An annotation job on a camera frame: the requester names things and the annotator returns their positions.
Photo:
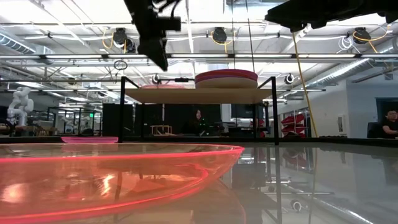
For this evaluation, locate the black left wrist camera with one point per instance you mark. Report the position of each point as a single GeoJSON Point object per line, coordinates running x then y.
{"type": "Point", "coordinates": [171, 23]}

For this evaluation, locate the small wooden frame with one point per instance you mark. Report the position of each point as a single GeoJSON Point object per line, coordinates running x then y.
{"type": "Point", "coordinates": [161, 129]}

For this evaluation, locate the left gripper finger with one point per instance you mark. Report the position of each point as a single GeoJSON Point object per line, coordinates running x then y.
{"type": "Point", "coordinates": [150, 53]}
{"type": "Point", "coordinates": [162, 53]}

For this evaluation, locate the seated person at desk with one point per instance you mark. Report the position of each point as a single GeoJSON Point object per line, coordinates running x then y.
{"type": "Point", "coordinates": [388, 124]}

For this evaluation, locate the person behind shelf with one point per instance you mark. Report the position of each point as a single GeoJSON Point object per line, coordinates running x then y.
{"type": "Point", "coordinates": [197, 123]}

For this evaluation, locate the purple plate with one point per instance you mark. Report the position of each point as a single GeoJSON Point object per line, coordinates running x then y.
{"type": "Point", "coordinates": [214, 77]}

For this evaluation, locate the wooden shelf with black frame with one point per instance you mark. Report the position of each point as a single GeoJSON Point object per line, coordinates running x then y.
{"type": "Point", "coordinates": [199, 96]}

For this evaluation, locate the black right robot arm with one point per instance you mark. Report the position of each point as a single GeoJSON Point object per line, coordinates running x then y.
{"type": "Point", "coordinates": [363, 9]}

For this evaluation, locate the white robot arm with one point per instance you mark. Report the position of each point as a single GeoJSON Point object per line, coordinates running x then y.
{"type": "Point", "coordinates": [20, 105]}

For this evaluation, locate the silver ceiling duct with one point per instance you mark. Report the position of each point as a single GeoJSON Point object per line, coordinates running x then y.
{"type": "Point", "coordinates": [348, 70]}

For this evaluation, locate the long ceiling light bar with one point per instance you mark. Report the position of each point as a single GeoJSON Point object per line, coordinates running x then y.
{"type": "Point", "coordinates": [264, 56]}

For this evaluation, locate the coral red plate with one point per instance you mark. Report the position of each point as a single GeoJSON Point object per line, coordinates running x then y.
{"type": "Point", "coordinates": [225, 72]}

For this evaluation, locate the orange translucent plate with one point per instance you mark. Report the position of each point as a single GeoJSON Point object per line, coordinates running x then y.
{"type": "Point", "coordinates": [93, 186]}

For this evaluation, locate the red storage bins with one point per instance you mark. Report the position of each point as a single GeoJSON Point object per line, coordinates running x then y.
{"type": "Point", "coordinates": [295, 119]}

